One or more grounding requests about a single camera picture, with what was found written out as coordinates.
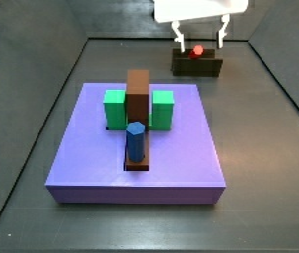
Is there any right green block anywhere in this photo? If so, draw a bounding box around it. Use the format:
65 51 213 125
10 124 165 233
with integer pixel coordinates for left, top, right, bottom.
149 90 173 130

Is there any blue hexagonal peg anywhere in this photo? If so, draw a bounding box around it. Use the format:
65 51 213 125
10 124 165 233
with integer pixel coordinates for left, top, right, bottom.
127 122 145 162

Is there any green block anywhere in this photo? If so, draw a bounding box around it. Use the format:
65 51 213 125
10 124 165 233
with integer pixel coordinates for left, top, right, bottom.
149 90 173 130
103 90 127 130

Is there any red peg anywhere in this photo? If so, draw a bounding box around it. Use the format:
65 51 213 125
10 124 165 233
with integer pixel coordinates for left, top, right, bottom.
188 45 204 59

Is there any purple base board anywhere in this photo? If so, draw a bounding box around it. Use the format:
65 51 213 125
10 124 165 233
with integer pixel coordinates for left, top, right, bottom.
46 83 225 204

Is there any black peg stand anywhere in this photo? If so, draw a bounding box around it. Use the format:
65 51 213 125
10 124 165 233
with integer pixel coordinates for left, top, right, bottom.
169 49 223 77

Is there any brown L-shaped block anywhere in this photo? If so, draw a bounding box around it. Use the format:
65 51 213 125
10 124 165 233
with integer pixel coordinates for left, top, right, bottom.
125 70 149 171

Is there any left green block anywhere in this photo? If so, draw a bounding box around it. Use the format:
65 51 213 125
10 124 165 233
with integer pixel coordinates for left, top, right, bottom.
103 90 127 130

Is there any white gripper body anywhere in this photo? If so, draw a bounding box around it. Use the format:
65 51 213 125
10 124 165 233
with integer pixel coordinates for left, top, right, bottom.
152 0 248 23

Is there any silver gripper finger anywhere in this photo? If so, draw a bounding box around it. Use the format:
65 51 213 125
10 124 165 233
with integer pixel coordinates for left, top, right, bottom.
171 20 184 53
217 14 231 49

